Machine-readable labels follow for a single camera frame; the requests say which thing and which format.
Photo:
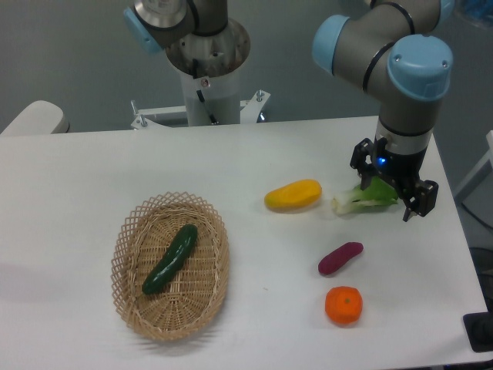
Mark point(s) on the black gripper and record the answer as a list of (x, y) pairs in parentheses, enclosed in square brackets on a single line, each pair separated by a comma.
[(397, 161)]

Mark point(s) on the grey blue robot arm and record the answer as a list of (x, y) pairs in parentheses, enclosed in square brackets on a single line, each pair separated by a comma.
[(389, 54)]

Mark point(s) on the green cucumber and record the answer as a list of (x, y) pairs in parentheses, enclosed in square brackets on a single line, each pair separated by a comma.
[(172, 261)]

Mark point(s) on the oval wicker basket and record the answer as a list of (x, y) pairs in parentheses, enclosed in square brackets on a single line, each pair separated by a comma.
[(195, 295)]

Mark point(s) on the green bok choy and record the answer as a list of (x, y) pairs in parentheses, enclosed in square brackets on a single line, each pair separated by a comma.
[(355, 200)]

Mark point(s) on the yellow mango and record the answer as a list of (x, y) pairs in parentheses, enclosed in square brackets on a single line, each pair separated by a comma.
[(299, 194)]

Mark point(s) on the purple sweet potato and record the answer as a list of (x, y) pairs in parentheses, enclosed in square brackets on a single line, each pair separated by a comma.
[(337, 258)]

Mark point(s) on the orange tangerine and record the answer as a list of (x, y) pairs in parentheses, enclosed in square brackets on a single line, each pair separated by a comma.
[(343, 305)]

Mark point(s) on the black device at table edge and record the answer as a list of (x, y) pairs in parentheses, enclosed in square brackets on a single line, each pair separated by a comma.
[(479, 331)]

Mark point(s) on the white chair armrest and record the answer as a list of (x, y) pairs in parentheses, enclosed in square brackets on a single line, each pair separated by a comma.
[(38, 118)]

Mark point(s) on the white frame at right edge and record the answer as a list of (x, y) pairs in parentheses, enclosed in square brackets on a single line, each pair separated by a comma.
[(476, 175)]

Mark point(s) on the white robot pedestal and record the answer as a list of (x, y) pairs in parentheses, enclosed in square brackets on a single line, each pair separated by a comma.
[(209, 70)]

